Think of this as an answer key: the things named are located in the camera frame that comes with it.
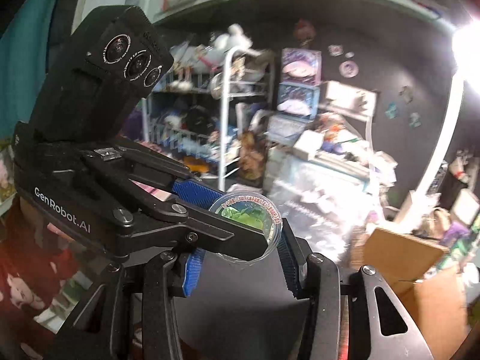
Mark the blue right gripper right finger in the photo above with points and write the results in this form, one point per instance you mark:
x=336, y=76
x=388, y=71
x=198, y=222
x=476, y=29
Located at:
x=293, y=252

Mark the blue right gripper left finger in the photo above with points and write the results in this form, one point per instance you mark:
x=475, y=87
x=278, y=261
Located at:
x=193, y=268

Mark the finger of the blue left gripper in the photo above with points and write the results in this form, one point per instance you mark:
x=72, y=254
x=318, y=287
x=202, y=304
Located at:
x=225, y=236
x=196, y=193

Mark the round clear lidded cup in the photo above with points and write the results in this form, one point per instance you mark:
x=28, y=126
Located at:
x=254, y=210

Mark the clear plastic gift bag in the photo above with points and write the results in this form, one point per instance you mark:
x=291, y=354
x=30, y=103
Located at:
x=322, y=205

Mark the anime picture card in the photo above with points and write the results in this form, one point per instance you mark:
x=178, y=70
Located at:
x=252, y=157

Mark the black plush toy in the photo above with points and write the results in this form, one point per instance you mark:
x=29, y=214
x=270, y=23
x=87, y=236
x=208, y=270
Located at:
x=200, y=121

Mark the white drawer organizer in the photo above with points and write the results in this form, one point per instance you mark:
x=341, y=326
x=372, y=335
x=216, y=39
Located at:
x=353, y=155

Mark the white labelled box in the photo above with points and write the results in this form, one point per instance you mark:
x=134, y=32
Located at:
x=285, y=131

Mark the blue Cinnamoroll box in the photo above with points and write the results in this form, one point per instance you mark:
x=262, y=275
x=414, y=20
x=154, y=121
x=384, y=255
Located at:
x=298, y=100

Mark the brown cardboard box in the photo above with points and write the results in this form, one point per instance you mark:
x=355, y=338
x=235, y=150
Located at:
x=437, y=303

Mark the white plush toy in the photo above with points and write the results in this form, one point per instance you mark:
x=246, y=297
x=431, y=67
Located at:
x=235, y=37

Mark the purple small box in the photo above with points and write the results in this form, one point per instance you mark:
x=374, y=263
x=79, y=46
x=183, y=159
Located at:
x=456, y=232

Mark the purple My Melody box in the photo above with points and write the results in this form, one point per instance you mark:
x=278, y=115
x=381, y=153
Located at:
x=301, y=66

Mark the white wire shelf rack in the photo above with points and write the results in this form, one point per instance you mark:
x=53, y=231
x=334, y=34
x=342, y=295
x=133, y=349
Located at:
x=242, y=82

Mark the black depth camera box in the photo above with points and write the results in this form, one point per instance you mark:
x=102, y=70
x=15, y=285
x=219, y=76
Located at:
x=114, y=59

